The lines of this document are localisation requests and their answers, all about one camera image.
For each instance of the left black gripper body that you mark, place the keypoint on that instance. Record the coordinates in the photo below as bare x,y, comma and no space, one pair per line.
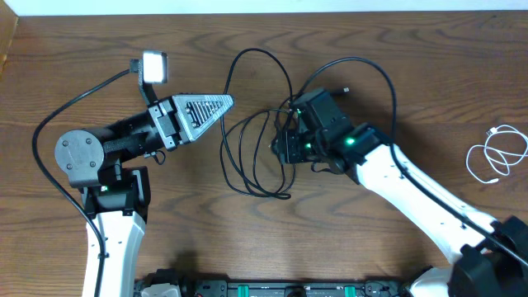
144,136

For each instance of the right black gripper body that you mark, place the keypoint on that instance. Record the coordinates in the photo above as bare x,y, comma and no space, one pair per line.
299,148

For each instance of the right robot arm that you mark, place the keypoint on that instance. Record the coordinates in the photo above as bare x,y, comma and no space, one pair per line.
487,257

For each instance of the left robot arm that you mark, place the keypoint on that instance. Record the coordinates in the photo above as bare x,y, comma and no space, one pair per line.
115,198

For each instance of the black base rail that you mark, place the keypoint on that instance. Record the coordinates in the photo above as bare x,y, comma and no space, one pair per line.
171,282

